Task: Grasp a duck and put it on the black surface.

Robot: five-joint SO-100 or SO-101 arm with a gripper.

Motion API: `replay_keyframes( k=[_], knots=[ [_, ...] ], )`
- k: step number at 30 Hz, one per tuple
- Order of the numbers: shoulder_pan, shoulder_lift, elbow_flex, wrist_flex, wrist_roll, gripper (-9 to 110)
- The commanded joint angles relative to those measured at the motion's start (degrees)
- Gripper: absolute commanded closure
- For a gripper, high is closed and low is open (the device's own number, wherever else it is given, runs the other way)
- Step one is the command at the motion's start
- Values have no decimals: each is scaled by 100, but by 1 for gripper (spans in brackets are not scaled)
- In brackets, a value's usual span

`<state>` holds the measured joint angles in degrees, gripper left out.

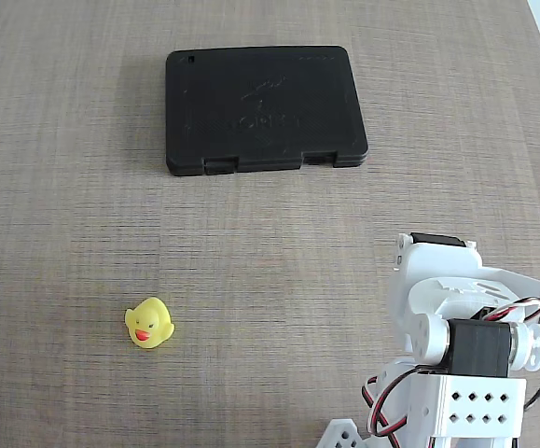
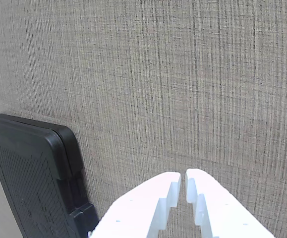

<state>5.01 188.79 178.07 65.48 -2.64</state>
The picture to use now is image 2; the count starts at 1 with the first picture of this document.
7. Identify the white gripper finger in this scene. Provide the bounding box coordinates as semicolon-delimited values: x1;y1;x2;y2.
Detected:
185;168;276;238
88;171;182;238

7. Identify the black plastic case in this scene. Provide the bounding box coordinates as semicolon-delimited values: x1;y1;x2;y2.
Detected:
0;113;101;238

